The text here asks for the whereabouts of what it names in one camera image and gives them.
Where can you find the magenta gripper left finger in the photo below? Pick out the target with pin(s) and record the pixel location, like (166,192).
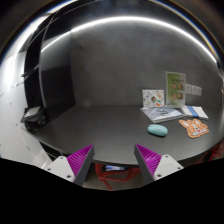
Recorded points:
(73,168)

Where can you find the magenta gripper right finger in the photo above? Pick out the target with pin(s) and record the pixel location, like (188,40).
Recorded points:
(154,166)

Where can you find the teal computer mouse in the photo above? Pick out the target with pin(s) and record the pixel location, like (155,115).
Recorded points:
(157,130)

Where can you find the orange corgi mouse pad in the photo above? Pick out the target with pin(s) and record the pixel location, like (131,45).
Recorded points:
(195,128)

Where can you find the grey magazine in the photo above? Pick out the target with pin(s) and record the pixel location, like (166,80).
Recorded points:
(161,114)

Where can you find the black bag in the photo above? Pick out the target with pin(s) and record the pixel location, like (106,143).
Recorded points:
(34,118)

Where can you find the white and blue booklet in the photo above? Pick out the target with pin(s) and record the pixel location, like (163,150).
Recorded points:
(194,112)

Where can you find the red stool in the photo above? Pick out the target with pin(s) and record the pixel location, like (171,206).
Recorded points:
(216,151)

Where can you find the white illustrated card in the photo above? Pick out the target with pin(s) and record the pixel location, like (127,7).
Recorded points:
(153,98)

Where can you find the green upright sign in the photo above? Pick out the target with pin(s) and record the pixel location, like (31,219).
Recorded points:
(175,89)

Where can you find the white wall socket plate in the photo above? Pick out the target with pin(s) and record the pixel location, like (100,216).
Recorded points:
(194,90)

